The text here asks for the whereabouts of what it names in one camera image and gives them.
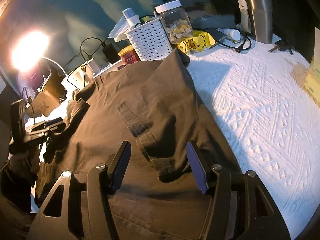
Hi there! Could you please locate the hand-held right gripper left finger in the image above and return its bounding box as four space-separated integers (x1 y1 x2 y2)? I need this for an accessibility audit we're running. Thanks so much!
26 141 132 240

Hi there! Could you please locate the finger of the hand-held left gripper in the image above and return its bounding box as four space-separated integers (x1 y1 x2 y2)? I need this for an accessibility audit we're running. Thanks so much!
25 124 66 141
29 117 63 130

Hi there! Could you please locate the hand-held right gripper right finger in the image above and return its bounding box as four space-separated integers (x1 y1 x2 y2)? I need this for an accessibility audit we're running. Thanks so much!
186 140 292 240

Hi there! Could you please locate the brown t-shirt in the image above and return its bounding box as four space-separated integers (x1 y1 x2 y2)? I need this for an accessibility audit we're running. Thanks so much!
31 48 242 240

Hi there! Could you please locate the white cloth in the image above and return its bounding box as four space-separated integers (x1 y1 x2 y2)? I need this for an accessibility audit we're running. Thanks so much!
25 104 69 130

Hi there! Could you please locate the brown cardboard box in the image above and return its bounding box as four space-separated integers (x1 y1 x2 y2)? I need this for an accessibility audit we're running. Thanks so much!
29 80 68 118

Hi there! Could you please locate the tablet with red screen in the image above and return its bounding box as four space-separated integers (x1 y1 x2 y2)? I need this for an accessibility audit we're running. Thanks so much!
16 60 52 93

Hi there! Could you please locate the white charger plug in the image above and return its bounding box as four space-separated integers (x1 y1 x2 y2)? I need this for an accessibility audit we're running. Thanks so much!
86 57 100 73

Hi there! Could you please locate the white desk lamp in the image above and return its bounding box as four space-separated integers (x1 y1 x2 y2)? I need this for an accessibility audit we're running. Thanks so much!
11 30 73 87

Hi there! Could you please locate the black power adapter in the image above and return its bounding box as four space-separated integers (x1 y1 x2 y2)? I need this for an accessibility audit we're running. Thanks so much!
102 43 119 63

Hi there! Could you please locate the white textured tablecloth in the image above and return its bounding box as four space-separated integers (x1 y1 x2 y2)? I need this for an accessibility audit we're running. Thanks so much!
30 26 320 239

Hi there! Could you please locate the red can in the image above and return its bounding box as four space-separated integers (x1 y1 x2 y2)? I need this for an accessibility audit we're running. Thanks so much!
117 45 141 67

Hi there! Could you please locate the white crumpled tissue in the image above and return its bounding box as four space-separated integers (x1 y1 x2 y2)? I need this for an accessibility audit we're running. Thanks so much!
109 15 140 40

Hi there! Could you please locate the teal curtain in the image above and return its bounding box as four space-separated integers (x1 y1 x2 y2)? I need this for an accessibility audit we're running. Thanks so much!
0 0 240 98

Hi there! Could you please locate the white perforated plastic basket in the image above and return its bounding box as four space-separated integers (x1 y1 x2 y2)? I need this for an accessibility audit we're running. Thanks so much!
124 17 173 62

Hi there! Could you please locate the yellow duck snack packet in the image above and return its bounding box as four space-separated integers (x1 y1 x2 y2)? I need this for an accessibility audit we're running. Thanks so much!
177 30 216 55

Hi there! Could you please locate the white tube bottle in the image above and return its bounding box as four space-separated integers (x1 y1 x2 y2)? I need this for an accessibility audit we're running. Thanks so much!
122 7 140 27

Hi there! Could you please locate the black power bank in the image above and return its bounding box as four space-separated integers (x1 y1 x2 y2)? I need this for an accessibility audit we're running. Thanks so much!
205 27 228 43

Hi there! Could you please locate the white pill bottle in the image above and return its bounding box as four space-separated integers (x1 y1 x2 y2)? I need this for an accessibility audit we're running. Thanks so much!
222 28 241 40

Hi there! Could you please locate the pale yellow tissue pack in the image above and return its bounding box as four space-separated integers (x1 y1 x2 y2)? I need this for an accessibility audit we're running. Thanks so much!
291 61 320 105

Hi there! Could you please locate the clear jar with white lid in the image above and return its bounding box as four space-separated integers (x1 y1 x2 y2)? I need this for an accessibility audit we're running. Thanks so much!
154 0 194 46

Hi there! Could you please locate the bunch of keys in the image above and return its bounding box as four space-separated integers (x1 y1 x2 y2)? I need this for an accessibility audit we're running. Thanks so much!
268 39 295 55

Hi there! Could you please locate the stainless steel thermos mug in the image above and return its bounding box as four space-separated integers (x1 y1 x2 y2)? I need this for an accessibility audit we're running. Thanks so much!
237 0 273 44

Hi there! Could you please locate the black adapter cable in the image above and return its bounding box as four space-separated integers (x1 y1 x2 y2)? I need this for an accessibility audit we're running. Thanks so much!
64 37 108 68

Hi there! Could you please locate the black usb cable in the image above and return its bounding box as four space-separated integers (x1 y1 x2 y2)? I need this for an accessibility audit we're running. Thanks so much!
192 27 252 53

